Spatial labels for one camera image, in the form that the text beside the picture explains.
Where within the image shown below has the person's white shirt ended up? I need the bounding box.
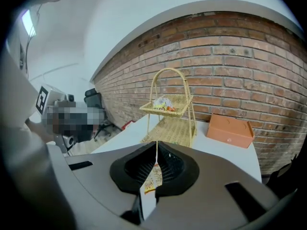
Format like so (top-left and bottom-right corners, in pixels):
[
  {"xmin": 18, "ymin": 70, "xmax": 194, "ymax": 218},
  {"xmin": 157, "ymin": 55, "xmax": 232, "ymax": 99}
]
[{"xmin": 0, "ymin": 42, "xmax": 42, "ymax": 129}]

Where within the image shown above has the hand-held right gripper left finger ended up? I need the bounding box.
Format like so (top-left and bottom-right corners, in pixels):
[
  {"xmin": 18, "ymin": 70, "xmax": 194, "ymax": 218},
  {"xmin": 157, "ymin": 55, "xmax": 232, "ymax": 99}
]
[{"xmin": 65, "ymin": 140, "xmax": 158, "ymax": 226}]

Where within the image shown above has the beige snack packet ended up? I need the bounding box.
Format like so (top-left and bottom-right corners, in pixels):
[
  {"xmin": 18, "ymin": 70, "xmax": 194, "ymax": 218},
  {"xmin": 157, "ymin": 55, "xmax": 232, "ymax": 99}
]
[{"xmin": 143, "ymin": 162, "xmax": 164, "ymax": 196}]

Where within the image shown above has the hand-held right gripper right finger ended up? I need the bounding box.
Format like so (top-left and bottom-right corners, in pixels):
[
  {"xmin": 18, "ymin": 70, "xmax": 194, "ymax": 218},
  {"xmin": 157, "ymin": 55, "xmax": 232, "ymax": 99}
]
[{"xmin": 141, "ymin": 140, "xmax": 279, "ymax": 230}]

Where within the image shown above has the orange cardboard box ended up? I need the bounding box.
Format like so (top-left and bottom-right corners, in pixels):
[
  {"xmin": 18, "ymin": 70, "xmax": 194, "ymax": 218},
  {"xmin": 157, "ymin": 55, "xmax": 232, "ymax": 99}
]
[{"xmin": 206, "ymin": 114, "xmax": 255, "ymax": 149}]

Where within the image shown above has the red box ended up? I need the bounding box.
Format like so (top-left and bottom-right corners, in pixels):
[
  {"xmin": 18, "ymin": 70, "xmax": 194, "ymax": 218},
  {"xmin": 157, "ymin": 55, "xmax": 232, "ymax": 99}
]
[{"xmin": 120, "ymin": 119, "xmax": 135, "ymax": 130}]

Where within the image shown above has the white orange snack packet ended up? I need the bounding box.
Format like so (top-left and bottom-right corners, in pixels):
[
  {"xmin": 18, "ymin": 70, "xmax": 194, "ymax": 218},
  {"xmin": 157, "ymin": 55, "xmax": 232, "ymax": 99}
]
[{"xmin": 153, "ymin": 95, "xmax": 177, "ymax": 112}]

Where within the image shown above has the person's left forearm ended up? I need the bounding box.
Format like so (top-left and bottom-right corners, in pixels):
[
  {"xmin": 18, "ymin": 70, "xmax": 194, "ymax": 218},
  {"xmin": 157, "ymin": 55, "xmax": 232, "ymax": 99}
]
[{"xmin": 24, "ymin": 117, "xmax": 55, "ymax": 144}]

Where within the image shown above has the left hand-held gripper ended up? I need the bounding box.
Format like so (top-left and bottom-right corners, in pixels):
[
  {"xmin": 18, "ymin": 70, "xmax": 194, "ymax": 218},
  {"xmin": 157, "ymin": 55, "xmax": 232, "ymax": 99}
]
[{"xmin": 35, "ymin": 85, "xmax": 78, "ymax": 153}]

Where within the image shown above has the black mesh office chair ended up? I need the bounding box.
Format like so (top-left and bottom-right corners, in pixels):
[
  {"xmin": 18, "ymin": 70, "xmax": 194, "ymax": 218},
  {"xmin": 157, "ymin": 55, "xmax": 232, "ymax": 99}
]
[{"xmin": 83, "ymin": 88, "xmax": 114, "ymax": 139}]

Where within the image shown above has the two-tier wicker basket stand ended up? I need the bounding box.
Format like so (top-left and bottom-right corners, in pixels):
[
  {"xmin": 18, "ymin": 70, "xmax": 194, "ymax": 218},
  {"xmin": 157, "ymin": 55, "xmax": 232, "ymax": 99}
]
[{"xmin": 139, "ymin": 67, "xmax": 198, "ymax": 149}]

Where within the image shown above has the ceiling light tube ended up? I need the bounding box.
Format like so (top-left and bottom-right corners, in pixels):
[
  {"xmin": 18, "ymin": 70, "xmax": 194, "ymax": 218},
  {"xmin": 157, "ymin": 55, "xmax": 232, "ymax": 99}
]
[{"xmin": 21, "ymin": 9, "xmax": 37, "ymax": 37}]

